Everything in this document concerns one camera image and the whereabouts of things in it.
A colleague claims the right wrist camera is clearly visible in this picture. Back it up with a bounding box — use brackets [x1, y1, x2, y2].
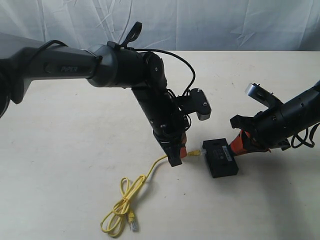
[245, 83, 283, 109]

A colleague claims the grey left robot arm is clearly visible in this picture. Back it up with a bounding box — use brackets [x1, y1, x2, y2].
[0, 33, 187, 167]

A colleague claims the black network switch box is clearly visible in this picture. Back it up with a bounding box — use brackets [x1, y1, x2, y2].
[202, 138, 239, 178]

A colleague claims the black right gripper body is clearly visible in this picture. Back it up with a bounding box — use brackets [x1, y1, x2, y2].
[230, 106, 293, 150]

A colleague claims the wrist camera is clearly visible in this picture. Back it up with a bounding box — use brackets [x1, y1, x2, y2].
[176, 88, 212, 121]
[245, 83, 283, 109]

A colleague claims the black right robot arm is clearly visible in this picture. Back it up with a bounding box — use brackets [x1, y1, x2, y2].
[229, 83, 320, 156]

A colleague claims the yellow ethernet cable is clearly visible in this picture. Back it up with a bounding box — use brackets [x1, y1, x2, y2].
[99, 149, 208, 238]

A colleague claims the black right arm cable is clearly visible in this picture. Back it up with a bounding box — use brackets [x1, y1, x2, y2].
[291, 122, 320, 150]

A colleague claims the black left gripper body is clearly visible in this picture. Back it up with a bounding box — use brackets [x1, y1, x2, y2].
[152, 100, 190, 167]

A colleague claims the grey backdrop cloth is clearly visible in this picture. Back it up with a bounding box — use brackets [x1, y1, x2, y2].
[0, 0, 320, 51]

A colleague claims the black left camera cable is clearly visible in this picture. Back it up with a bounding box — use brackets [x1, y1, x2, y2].
[27, 21, 196, 96]

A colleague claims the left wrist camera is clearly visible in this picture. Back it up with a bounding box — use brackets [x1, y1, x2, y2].
[176, 88, 212, 121]

